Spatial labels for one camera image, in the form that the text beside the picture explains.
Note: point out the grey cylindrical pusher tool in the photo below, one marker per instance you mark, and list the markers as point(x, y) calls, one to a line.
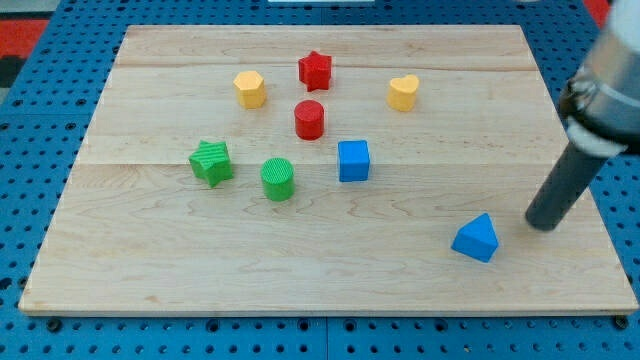
point(569, 178)

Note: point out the green star block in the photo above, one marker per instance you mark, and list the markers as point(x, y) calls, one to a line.
point(211, 162)

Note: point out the red cylinder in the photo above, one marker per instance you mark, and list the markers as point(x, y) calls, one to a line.
point(309, 120)

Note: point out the yellow heart block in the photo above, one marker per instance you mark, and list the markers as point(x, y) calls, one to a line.
point(402, 92)

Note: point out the blue cube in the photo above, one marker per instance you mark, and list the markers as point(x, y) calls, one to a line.
point(353, 160)

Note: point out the green cylinder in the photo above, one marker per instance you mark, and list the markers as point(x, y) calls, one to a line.
point(277, 176)

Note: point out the red star block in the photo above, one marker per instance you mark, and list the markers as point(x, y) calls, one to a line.
point(315, 71)

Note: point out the wooden board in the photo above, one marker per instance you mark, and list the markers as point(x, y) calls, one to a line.
point(135, 233)

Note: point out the yellow hexagon block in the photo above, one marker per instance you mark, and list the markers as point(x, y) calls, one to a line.
point(250, 89)

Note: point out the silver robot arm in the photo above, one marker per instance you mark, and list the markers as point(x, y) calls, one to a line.
point(602, 98)

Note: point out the blue triangular prism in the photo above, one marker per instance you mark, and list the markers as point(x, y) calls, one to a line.
point(477, 239)

